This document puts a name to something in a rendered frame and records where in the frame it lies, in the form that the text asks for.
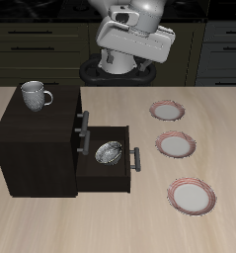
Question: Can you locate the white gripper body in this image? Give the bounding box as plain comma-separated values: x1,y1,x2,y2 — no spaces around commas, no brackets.
95,16,177,64

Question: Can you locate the dark wooden drawer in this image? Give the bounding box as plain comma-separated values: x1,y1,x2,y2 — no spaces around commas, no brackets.
75,125,132,195

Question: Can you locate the white plate with red rim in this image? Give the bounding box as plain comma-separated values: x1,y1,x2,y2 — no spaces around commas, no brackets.
148,99,187,123
166,176,217,217
154,129,197,159

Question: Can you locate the grey kitchen cupboard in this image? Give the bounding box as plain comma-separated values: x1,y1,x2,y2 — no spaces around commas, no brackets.
194,19,236,88

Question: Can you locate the dark olive kitchen cupboard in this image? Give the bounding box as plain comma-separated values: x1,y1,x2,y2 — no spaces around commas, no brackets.
0,21,206,88

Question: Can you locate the black kitchen countertop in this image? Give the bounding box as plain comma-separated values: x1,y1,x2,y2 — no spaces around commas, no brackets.
0,0,236,24

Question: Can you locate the grey patterned bowl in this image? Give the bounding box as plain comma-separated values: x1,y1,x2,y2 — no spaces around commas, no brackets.
94,140,123,165

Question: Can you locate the grey patterned mug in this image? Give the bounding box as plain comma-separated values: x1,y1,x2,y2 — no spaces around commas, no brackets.
20,80,54,113

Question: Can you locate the dark wooden cabinet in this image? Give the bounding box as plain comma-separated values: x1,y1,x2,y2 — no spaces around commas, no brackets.
0,84,84,199

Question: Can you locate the flat black base plate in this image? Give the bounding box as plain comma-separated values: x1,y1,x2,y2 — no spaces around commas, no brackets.
78,53,157,87

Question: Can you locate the grey drawer handle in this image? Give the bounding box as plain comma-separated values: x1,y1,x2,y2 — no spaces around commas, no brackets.
76,129,92,156
76,110,91,133
128,146,141,173

